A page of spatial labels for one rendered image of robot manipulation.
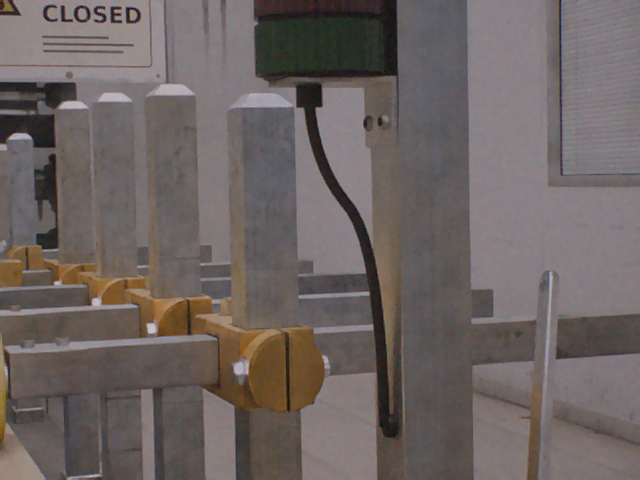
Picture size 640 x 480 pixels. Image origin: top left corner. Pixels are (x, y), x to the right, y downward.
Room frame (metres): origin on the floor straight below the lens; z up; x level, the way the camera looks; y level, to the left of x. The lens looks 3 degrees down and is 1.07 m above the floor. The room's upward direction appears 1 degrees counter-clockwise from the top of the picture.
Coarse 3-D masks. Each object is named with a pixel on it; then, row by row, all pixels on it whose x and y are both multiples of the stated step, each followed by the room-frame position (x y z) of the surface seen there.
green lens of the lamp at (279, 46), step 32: (256, 32) 0.60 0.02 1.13; (288, 32) 0.58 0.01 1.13; (320, 32) 0.58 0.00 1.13; (352, 32) 0.58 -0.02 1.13; (384, 32) 0.60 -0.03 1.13; (256, 64) 0.60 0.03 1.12; (288, 64) 0.58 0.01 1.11; (320, 64) 0.58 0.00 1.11; (352, 64) 0.58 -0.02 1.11; (384, 64) 0.59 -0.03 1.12
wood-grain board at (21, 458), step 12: (12, 432) 0.88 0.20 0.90; (0, 444) 0.84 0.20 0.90; (12, 444) 0.84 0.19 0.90; (0, 456) 0.80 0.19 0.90; (12, 456) 0.80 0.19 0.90; (24, 456) 0.80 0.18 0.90; (0, 468) 0.77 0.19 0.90; (12, 468) 0.77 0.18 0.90; (24, 468) 0.77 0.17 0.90; (36, 468) 0.76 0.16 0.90
